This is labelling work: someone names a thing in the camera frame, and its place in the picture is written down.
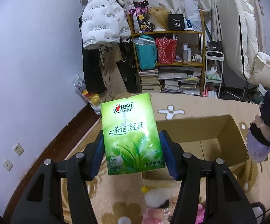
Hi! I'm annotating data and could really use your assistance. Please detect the purple haired plush doll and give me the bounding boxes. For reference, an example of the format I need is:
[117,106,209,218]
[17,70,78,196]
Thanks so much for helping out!
[246,89,270,163]

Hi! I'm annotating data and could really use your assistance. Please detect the pink packaged item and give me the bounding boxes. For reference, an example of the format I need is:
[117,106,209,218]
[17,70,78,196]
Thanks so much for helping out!
[142,204,205,223]

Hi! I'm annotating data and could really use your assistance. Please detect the white black fluffy plush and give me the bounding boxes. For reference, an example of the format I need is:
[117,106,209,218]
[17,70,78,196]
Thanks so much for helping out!
[140,171,180,209]

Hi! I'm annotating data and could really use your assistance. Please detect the green tissue pack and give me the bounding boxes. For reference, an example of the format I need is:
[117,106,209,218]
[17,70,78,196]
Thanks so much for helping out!
[101,93,165,175]

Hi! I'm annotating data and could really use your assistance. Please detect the cream cushion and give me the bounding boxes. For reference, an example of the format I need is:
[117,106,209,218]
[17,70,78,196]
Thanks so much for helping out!
[249,52,270,88]

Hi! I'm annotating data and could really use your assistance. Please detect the cardboard box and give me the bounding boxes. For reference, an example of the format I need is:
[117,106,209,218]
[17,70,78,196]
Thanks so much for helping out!
[156,115,253,182]

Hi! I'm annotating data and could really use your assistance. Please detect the white metal cart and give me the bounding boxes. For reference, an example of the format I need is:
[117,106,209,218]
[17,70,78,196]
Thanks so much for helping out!
[203,50,224,99]

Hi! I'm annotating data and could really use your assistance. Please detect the white folded mattress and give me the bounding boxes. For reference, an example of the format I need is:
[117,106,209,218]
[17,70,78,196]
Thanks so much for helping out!
[216,0,260,85]

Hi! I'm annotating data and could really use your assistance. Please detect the plastic bag with toys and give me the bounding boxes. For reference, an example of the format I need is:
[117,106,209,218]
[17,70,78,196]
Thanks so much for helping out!
[72,74,102,115]

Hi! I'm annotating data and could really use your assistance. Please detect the beige patterned carpet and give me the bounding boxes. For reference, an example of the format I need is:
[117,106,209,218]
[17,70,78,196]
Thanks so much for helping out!
[62,93,270,223]

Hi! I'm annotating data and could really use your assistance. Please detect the wooden bookshelf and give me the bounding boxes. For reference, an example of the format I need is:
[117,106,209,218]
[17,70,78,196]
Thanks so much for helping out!
[127,7,205,96]

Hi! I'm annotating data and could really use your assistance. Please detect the stack of books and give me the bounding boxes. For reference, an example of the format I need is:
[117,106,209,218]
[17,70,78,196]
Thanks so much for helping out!
[139,69,162,93]

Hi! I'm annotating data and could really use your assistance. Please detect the red patterned bag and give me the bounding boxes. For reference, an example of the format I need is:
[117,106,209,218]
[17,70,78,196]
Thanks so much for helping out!
[155,38,178,64]

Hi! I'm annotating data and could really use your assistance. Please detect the black box with 40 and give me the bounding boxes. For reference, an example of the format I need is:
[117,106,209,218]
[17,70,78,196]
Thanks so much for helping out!
[168,14,185,31]

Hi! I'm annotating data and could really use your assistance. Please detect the teal bag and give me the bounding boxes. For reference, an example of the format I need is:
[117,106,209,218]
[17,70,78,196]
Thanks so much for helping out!
[132,35,157,70]

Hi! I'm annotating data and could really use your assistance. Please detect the blonde wig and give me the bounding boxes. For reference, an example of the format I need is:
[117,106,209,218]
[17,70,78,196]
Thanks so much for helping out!
[148,7,170,31]

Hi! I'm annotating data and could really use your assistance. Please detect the beige trench coat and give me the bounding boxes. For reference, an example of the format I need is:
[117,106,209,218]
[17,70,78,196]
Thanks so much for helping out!
[99,45,127,102]

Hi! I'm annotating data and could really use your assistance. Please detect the white puffer jacket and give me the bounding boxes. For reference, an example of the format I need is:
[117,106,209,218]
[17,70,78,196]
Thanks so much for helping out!
[81,0,131,50]

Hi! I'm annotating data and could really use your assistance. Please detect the lower wall socket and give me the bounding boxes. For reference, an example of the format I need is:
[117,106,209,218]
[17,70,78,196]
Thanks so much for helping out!
[3,159,13,171]

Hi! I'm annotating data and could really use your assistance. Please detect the wall socket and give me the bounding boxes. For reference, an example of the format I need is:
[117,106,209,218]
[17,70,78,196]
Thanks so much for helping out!
[3,159,13,171]
[13,143,24,156]

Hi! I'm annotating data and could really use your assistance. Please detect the upper wall socket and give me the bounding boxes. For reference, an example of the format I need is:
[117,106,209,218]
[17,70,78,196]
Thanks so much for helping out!
[13,143,24,156]

